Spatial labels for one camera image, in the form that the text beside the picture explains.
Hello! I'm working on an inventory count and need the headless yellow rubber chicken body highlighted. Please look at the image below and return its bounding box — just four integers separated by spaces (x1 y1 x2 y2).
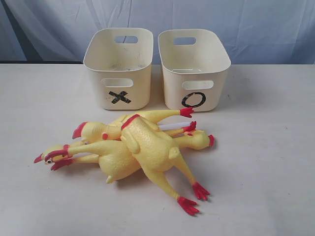
121 114 215 215

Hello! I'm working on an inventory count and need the whole yellow rubber chicken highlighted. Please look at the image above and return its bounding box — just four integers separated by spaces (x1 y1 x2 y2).
40 130 215 183

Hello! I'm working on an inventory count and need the rubber chicken head with tube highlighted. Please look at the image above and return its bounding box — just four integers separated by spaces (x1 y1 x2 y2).
72 121 196 144

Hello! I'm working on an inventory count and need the headless rubber chicken rear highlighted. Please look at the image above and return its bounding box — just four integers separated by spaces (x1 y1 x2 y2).
109 107 196 137

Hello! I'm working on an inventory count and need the cream bin marked O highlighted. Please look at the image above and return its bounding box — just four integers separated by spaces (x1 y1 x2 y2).
158 29 231 112

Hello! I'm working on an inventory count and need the cream bin marked X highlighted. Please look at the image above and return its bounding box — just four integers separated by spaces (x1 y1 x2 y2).
83 28 154 110

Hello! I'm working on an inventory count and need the rubber chicken head underneath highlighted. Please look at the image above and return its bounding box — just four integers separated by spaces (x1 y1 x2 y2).
33 140 87 165

